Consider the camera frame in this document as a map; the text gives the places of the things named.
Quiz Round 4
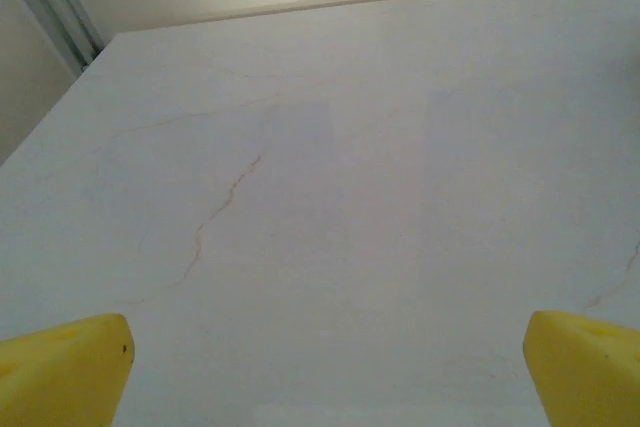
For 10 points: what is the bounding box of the aluminium frame rail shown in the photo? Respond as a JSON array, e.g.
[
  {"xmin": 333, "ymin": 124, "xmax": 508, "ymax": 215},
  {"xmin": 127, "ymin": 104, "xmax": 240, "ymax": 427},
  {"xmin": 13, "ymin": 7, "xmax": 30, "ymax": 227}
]
[{"xmin": 0, "ymin": 0, "xmax": 106, "ymax": 81}]

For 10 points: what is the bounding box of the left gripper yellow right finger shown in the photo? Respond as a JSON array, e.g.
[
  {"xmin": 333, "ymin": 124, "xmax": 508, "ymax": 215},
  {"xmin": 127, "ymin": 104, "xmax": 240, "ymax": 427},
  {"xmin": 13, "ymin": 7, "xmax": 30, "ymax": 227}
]
[{"xmin": 522, "ymin": 310, "xmax": 640, "ymax": 427}]

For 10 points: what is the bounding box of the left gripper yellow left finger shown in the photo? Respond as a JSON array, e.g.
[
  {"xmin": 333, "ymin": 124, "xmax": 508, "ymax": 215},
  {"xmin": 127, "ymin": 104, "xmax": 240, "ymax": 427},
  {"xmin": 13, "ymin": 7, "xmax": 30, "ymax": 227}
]
[{"xmin": 0, "ymin": 313, "xmax": 136, "ymax": 427}]

